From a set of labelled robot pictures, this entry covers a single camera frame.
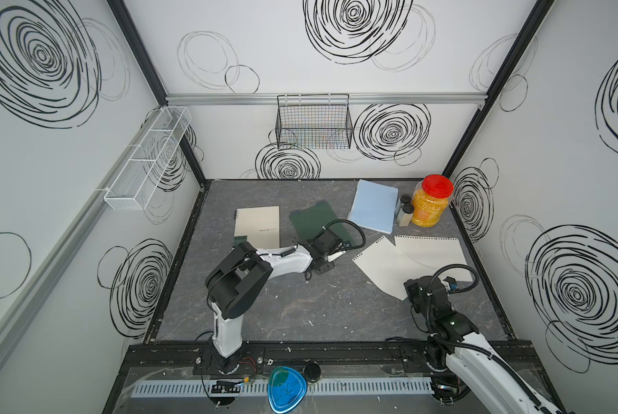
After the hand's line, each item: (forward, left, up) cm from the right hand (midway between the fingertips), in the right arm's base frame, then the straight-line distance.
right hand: (406, 280), depth 86 cm
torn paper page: (+7, +3, -6) cm, 10 cm away
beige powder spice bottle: (+25, -4, +3) cm, 26 cm away
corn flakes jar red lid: (+28, -12, +9) cm, 32 cm away
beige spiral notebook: (+24, +54, -3) cm, 59 cm away
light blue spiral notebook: (+34, +6, -2) cm, 34 cm away
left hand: (+10, +28, -2) cm, 30 cm away
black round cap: (-28, +30, +7) cm, 42 cm away
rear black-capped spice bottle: (+31, -4, +6) cm, 32 cm away
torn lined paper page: (+12, -17, -5) cm, 21 cm away
